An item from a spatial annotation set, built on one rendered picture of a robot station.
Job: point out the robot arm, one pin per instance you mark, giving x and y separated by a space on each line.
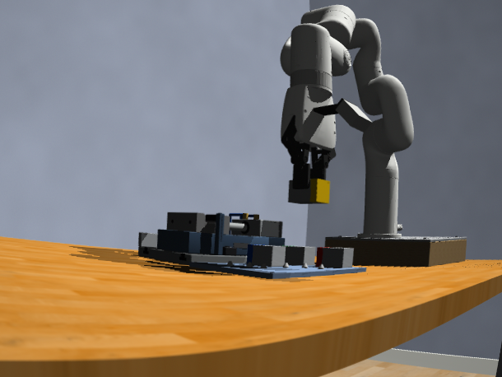
313 54

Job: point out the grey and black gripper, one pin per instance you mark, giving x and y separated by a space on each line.
316 131

